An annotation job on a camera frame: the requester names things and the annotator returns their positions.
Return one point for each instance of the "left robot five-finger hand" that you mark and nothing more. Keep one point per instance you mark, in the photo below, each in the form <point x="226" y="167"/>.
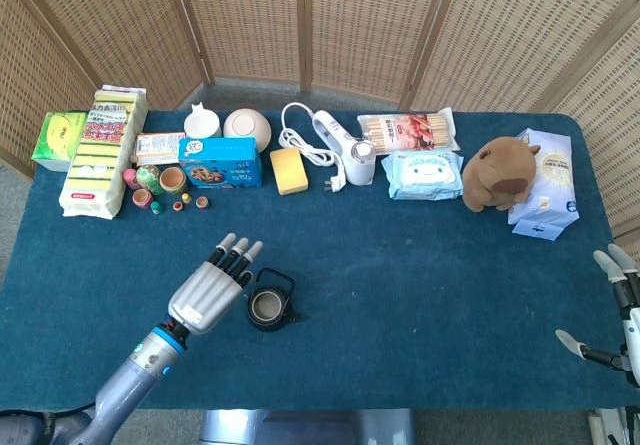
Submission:
<point x="205" y="295"/>

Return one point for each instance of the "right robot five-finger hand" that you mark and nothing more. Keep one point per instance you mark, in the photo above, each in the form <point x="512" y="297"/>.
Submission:
<point x="632" y="325"/>

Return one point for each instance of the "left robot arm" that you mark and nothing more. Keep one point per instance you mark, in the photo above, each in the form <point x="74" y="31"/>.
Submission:
<point x="130" y="380"/>

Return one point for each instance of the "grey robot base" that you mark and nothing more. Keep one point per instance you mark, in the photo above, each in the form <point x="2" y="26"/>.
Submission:
<point x="305" y="427"/>

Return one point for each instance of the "black cast iron teapot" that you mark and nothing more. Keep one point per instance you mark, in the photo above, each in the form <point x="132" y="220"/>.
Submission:
<point x="267" y="310"/>

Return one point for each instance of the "tiny red nesting doll half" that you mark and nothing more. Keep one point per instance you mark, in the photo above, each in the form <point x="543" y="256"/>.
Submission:
<point x="178" y="206"/>

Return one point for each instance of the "small open nesting doll half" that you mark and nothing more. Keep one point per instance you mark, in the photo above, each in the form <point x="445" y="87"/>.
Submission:
<point x="202" y="202"/>

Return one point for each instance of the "tiny yellow nesting doll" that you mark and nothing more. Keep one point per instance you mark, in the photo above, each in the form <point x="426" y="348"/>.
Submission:
<point x="186" y="198"/>

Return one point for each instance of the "small green nesting doll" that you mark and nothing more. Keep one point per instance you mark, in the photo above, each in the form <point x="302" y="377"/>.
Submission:
<point x="157" y="208"/>

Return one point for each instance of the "medium open nesting doll half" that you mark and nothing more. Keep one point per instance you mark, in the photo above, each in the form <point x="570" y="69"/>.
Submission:
<point x="141" y="198"/>

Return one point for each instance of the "large green nesting doll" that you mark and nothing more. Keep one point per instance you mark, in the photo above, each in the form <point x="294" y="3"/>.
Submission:
<point x="149" y="179"/>

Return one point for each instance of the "blue cookie box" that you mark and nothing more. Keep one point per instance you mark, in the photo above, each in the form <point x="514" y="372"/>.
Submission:
<point x="222" y="165"/>

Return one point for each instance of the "pink nesting doll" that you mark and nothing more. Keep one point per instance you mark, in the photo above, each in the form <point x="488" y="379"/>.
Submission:
<point x="130" y="179"/>

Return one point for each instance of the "yellow sponge block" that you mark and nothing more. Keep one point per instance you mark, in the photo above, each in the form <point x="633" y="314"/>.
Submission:
<point x="289" y="171"/>

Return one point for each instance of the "small beige orange carton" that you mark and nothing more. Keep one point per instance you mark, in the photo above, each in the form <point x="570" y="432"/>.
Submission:
<point x="157" y="147"/>

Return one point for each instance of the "pale blue white bag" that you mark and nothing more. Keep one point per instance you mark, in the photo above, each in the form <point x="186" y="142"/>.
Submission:
<point x="552" y="185"/>

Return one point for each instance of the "yellow sponge multipack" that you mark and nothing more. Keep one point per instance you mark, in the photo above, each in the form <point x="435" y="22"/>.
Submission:
<point x="97" y="165"/>

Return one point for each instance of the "white cat ear cup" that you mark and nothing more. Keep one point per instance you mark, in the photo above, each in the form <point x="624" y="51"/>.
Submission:
<point x="201" y="124"/>

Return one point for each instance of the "beige round bowl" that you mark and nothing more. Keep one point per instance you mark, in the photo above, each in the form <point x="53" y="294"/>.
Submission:
<point x="246" y="127"/>

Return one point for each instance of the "dark blue tablecloth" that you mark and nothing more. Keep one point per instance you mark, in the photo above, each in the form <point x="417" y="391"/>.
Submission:
<point x="400" y="290"/>

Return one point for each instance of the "white handheld appliance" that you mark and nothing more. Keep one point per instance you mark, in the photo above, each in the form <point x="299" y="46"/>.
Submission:
<point x="357" y="162"/>

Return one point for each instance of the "brown capybara plush toy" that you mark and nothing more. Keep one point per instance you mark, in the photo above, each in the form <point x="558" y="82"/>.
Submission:
<point x="497" y="172"/>

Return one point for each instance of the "green tissue box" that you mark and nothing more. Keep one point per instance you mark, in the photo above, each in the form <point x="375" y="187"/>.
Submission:
<point x="57" y="140"/>

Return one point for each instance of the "light blue wet wipes pack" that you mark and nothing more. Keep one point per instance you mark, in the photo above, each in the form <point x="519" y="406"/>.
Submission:
<point x="422" y="175"/>

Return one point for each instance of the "bamboo skewer pack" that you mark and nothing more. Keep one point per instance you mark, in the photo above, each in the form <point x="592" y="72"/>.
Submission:
<point x="407" y="130"/>

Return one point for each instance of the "woven bamboo folding screen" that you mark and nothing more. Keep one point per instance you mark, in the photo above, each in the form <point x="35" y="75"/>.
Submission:
<point x="370" y="30"/>

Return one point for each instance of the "white post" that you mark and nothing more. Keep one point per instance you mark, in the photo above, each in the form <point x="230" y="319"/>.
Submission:
<point x="597" y="430"/>

